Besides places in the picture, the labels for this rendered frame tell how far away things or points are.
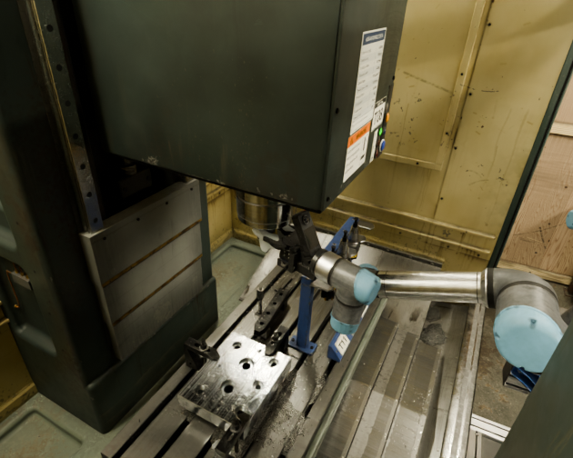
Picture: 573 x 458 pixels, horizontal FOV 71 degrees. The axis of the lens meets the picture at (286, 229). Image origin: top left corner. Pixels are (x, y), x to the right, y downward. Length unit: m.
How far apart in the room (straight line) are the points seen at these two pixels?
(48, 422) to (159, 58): 1.41
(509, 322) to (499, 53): 1.18
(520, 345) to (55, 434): 1.57
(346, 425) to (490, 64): 1.44
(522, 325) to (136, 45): 0.97
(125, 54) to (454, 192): 1.47
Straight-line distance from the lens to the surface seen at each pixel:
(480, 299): 1.05
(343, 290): 0.96
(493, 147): 1.90
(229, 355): 1.38
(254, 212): 0.99
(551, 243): 3.87
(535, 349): 0.91
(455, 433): 1.57
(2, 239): 1.39
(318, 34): 0.75
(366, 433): 1.55
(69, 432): 1.81
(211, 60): 0.88
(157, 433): 1.36
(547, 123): 1.87
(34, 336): 1.67
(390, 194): 2.04
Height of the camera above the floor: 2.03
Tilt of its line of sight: 31 degrees down
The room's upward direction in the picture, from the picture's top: 3 degrees clockwise
